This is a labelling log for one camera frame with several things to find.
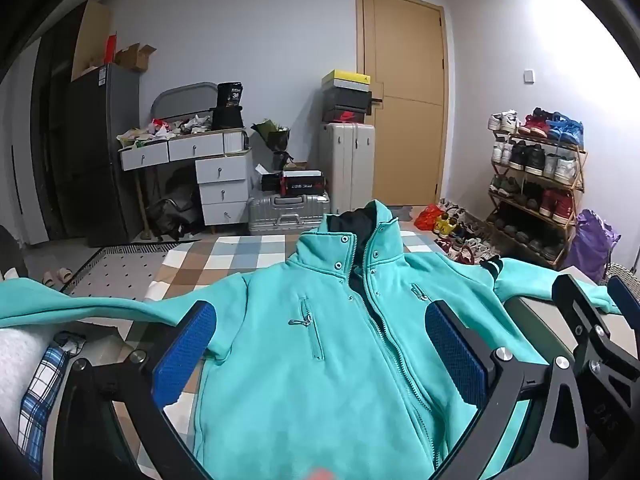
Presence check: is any black shoe box red logo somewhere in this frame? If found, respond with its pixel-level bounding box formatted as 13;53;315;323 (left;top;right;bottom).
322;105;372;125

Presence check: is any black red striped shoe box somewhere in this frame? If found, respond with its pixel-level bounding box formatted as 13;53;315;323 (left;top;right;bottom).
256;164;326;197

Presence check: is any wrapped flower bouquet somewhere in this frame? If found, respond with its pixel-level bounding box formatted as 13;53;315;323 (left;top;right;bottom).
251;119;292;171

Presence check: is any purple bag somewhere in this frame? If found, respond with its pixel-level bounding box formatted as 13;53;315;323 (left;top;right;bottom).
565;209;621;284

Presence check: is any pile of dresser clutter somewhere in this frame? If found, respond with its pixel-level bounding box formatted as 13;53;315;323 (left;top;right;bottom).
117;115;213;149

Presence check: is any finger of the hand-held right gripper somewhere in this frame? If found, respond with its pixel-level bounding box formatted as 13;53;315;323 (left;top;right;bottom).
551;274;613;363
606;275;640;320

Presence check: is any silver hard suitcase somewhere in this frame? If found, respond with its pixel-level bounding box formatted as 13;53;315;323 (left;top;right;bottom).
248;192;332;235

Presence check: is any black refrigerator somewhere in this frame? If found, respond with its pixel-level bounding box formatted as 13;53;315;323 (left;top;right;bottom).
65;64;144;248

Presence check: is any wooden door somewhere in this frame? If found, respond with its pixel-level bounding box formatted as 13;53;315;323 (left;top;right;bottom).
356;0;447;207

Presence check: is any grey black shoe box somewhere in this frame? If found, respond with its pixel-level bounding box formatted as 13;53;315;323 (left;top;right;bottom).
324;89;372;109

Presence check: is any white hard suitcase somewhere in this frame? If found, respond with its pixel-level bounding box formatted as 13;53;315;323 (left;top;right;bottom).
320;122;376;215

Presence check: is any checkered bed blanket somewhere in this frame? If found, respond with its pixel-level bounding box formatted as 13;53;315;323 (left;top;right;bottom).
125;222;443;461

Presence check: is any pile of loose shoes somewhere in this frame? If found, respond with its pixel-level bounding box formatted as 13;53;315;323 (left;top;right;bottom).
432;200;501;265

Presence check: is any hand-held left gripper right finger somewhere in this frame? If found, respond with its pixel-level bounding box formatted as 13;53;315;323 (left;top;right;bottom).
424;300;592;480

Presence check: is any black bag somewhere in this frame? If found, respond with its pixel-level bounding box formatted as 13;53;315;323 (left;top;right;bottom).
147;195;204;242

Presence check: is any blue plaid cloth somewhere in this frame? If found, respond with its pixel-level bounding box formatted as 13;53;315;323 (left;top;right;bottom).
17;345;72;472

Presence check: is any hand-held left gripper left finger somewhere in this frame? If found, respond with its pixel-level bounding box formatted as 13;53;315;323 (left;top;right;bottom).
52;301;218;480

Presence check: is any yellow shoe box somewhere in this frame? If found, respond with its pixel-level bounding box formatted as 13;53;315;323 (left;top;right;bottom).
321;70;372;92

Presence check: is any flat cardboard sheet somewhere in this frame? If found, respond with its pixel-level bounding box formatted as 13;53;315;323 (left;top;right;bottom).
71;0;114;82

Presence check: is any white fluffy pillow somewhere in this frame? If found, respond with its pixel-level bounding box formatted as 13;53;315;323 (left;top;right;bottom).
0;327;57;436

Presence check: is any grey dotted rug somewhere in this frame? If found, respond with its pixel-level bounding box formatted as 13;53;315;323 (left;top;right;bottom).
60;242;201;299

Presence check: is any black gift box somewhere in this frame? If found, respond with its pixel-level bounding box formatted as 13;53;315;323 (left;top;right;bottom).
211;81;245;131

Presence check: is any white dresser with drawers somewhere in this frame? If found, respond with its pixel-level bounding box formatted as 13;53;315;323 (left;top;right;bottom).
118;129;253;235

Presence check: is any wooden shoe rack with shoes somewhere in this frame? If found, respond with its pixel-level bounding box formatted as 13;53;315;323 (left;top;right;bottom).
488;107;585;261

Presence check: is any teal zip jacket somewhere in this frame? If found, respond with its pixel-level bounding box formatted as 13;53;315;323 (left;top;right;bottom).
0;201;618;480

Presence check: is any grey rounded panel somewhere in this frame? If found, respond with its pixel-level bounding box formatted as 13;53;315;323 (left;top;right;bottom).
151;82;219;124

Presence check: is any grey bed frame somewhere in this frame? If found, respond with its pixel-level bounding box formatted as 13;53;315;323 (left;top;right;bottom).
502;294;568;362

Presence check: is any red plastic bag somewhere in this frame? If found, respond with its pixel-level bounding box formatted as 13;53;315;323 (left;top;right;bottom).
414;204;444;232

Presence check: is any open cardboard box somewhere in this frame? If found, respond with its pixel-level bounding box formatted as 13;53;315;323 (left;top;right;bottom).
115;42;157;74

